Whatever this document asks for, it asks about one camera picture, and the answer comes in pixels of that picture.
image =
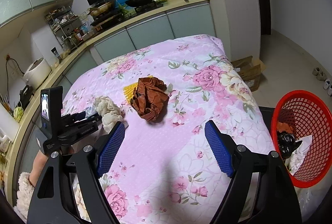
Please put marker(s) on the brown paper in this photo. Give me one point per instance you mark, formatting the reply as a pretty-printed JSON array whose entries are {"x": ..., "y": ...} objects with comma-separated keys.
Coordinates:
[{"x": 149, "y": 98}]

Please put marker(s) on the red plastic mesh basket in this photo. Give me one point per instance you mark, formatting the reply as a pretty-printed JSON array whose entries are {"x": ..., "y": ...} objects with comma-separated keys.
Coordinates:
[{"x": 306, "y": 114}]

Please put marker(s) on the pink floral table cloth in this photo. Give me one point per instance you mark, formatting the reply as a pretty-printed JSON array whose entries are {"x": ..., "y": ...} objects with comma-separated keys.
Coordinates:
[{"x": 165, "y": 171}]

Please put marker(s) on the lower kitchen cabinets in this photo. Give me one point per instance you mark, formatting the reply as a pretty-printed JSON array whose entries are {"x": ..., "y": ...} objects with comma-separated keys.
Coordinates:
[{"x": 173, "y": 20}]

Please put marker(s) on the cardboard box on floor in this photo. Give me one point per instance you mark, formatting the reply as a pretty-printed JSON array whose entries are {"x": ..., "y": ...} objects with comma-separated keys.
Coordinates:
[{"x": 250, "y": 70}]

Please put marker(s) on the gas stove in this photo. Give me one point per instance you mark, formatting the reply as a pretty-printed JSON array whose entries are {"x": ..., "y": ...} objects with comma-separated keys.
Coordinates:
[{"x": 124, "y": 12}]

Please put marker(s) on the metal spice rack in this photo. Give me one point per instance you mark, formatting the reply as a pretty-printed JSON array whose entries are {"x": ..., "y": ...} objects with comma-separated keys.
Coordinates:
[{"x": 66, "y": 27}]

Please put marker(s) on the fluffy white left sleeve forearm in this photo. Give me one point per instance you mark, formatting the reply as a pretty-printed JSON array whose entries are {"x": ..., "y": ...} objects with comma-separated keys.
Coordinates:
[{"x": 26, "y": 184}]

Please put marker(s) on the beige tissue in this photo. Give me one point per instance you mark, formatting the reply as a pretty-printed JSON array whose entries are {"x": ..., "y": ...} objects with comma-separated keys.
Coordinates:
[{"x": 110, "y": 113}]

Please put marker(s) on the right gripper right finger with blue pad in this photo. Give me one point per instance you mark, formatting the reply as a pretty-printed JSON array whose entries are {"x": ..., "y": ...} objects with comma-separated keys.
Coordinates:
[{"x": 221, "y": 146}]

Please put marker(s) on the beige slippers on floor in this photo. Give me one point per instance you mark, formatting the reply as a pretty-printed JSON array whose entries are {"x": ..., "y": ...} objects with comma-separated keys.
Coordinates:
[{"x": 319, "y": 74}]

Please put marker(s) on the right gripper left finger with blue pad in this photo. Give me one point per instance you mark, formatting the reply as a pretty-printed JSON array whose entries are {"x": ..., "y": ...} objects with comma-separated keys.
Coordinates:
[{"x": 108, "y": 146}]

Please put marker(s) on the white rice cooker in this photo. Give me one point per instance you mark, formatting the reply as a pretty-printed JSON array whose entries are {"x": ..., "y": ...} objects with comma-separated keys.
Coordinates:
[{"x": 37, "y": 73}]

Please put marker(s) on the white shoes on floor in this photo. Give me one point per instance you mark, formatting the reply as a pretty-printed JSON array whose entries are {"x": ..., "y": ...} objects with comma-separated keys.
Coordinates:
[{"x": 327, "y": 86}]

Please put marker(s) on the golden pan on stove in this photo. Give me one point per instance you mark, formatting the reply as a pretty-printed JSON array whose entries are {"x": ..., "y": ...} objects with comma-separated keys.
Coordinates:
[{"x": 95, "y": 11}]

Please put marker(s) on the white paper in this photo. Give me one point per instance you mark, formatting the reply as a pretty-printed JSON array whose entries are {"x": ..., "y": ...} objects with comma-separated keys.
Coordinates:
[{"x": 297, "y": 157}]

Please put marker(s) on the person's left hand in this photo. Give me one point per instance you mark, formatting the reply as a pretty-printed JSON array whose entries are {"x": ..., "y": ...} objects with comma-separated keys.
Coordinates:
[{"x": 67, "y": 148}]

